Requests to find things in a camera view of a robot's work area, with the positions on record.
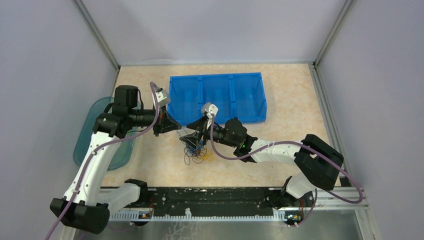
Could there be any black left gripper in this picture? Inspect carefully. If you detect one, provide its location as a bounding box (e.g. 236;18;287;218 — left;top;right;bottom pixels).
129;103;182;137

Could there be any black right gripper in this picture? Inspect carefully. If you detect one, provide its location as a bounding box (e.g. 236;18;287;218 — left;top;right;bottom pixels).
180;115;238;150

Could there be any blue wire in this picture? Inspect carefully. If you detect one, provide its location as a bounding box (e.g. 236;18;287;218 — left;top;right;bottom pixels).
183;127;213;162

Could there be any brown wire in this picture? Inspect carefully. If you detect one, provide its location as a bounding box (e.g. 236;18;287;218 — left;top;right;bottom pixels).
177;130;209;166

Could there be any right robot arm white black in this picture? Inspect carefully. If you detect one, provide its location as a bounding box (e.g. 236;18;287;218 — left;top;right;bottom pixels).
179;116;344;206

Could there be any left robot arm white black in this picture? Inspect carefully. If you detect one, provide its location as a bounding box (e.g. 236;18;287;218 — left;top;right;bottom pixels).
47;82;181;237

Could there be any teal translucent plastic basin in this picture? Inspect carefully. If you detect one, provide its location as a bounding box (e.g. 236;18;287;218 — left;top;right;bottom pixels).
73;96;135;171

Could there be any blue plastic divided bin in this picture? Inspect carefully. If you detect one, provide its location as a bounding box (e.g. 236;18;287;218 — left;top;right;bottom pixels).
167;72;268;126

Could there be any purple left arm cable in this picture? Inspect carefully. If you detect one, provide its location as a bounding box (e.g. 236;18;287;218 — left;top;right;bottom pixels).
44;81;162;240

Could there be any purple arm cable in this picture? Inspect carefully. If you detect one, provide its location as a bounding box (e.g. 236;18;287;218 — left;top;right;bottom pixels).
207;114;365;228
44;81;162;240

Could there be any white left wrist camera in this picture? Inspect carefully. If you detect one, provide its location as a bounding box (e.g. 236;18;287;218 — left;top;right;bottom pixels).
154;88;171;108

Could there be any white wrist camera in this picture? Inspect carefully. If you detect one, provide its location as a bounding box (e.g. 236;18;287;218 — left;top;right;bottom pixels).
154;88;171;108
201;102;219;119

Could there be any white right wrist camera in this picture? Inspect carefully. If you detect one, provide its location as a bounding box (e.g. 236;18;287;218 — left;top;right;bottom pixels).
201;102;219;119

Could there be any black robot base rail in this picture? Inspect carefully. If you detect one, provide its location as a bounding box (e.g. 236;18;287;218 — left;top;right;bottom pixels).
99;186;369;223

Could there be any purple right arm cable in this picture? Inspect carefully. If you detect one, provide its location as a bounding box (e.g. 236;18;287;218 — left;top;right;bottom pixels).
207;114;365;228

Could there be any aluminium frame post left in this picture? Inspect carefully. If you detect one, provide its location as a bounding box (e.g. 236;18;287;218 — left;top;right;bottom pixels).
72;0;121;71

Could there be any aluminium frame post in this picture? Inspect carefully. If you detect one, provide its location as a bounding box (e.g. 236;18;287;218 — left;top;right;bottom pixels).
313;0;357;70
72;0;121;71

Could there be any aluminium frame post right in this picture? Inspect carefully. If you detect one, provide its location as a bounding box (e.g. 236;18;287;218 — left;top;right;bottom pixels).
313;0;357;70

